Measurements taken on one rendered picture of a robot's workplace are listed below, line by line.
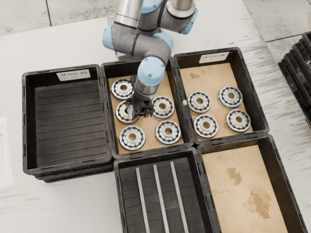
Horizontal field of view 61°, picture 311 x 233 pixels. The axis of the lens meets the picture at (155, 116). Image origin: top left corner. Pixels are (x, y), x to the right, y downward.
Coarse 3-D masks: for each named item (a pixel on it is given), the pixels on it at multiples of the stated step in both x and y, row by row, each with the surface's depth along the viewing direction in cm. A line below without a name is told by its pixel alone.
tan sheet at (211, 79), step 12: (180, 72) 120; (192, 72) 120; (204, 72) 120; (216, 72) 121; (228, 72) 121; (192, 84) 118; (204, 84) 118; (216, 84) 118; (228, 84) 119; (216, 96) 116; (228, 96) 117; (216, 108) 114; (240, 108) 115; (228, 132) 110
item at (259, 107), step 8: (224, 48) 114; (232, 48) 114; (176, 56) 111; (240, 56) 113; (176, 64) 109; (248, 72) 110; (248, 80) 109; (184, 88) 105; (184, 96) 104; (256, 96) 106; (192, 120) 100; (264, 120) 102; (192, 128) 100; (224, 136) 99; (232, 136) 99; (240, 136) 99; (200, 144) 97
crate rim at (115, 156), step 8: (104, 64) 107; (112, 64) 107; (120, 64) 108; (104, 72) 105; (176, 72) 108; (104, 80) 106; (176, 80) 106; (104, 88) 103; (104, 96) 101; (184, 112) 101; (112, 136) 96; (192, 136) 98; (112, 144) 94; (184, 144) 96; (192, 144) 97; (112, 152) 93; (136, 152) 94; (144, 152) 94; (152, 152) 94
